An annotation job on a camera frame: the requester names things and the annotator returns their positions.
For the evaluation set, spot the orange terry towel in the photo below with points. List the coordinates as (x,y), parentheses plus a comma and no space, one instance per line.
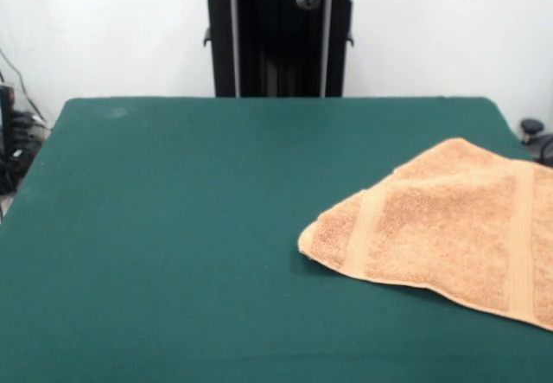
(440,236)

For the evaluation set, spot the black office chair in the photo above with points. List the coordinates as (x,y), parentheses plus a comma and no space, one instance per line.
(535,134)

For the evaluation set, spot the black electronics box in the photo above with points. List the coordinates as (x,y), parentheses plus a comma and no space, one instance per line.
(8,119)

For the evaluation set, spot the dark green tablecloth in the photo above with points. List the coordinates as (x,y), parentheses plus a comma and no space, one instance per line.
(151,249)

